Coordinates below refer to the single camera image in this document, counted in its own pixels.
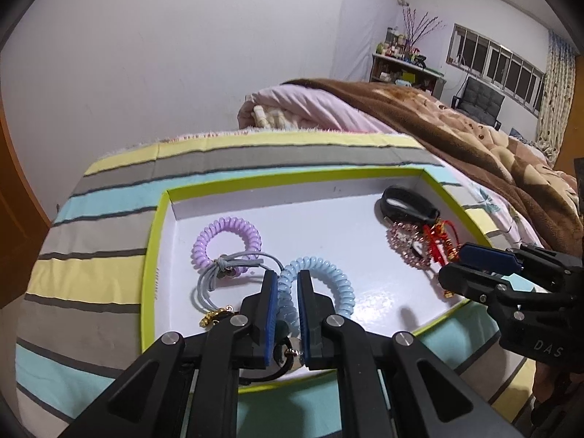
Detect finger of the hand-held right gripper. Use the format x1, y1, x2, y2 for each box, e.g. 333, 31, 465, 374
438, 262, 573, 313
458, 243, 584, 290

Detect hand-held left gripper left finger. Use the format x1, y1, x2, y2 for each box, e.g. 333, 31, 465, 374
59, 270, 279, 438

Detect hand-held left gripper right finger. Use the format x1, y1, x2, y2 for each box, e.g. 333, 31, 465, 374
296, 270, 525, 438

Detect light blue spiral hair tie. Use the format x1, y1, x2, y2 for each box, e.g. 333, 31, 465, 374
277, 257, 356, 336

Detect black cord gold charm bracelet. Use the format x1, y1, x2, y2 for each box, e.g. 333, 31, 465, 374
198, 308, 304, 386

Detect green shallow cardboard box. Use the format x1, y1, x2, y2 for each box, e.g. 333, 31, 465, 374
139, 166, 496, 395

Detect pink beaded bracelet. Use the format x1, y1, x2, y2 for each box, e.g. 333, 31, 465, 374
387, 223, 433, 269

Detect person's right hand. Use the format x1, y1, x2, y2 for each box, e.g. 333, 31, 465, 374
531, 358, 573, 402

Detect black wristband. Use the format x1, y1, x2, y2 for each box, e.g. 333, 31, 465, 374
379, 185, 441, 226

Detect brown patterned blanket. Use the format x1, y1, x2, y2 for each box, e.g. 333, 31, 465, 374
280, 77, 584, 256

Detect black chair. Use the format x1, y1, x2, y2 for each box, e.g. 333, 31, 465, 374
452, 77, 506, 129

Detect orange wooden wardrobe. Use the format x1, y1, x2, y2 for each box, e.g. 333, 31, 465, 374
554, 50, 584, 178

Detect patterned curtain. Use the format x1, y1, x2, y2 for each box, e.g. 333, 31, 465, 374
536, 30, 576, 165

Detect striped blanket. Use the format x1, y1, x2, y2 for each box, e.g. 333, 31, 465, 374
16, 130, 539, 438

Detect barred window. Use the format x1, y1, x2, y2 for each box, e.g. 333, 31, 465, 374
445, 23, 548, 117

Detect wooden shelf desk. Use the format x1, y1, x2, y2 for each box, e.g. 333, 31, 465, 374
370, 52, 448, 101

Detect pink quilt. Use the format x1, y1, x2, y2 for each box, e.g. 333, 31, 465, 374
237, 84, 402, 135

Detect group of bottles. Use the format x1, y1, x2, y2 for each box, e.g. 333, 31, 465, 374
376, 27, 430, 62

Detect purple flower branches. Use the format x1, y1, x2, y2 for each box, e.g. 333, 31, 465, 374
401, 7, 443, 46

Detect orange wooden door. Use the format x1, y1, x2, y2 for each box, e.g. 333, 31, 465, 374
0, 114, 51, 311

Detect grey elastic hair tie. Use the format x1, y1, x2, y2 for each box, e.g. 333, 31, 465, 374
196, 251, 286, 315

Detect purple spiral hair tie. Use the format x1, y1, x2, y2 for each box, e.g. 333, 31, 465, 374
192, 219, 263, 274

